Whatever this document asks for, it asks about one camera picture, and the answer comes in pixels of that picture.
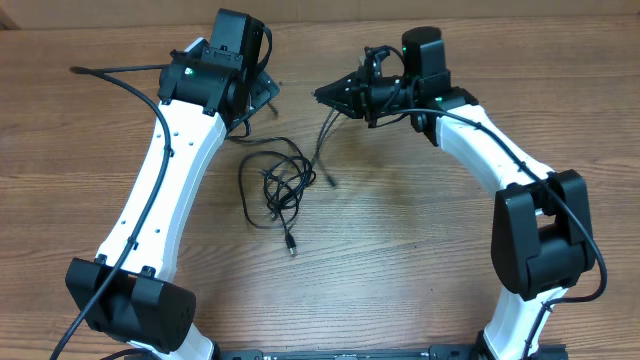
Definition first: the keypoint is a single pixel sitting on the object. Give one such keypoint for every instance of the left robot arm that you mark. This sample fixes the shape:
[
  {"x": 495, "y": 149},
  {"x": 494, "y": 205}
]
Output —
[{"x": 127, "y": 291}]

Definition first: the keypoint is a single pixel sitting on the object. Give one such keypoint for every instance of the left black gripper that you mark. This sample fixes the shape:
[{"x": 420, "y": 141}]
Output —
[{"x": 264, "y": 89}]

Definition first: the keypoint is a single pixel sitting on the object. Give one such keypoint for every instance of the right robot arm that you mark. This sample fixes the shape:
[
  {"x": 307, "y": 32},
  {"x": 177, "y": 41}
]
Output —
[{"x": 542, "y": 240}]

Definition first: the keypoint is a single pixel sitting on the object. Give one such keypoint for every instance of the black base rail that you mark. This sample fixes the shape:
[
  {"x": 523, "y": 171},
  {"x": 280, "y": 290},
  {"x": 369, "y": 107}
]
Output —
[{"x": 345, "y": 354}]

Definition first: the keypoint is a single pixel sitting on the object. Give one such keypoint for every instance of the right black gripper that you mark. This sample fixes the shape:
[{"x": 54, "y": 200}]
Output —
[{"x": 349, "y": 96}]

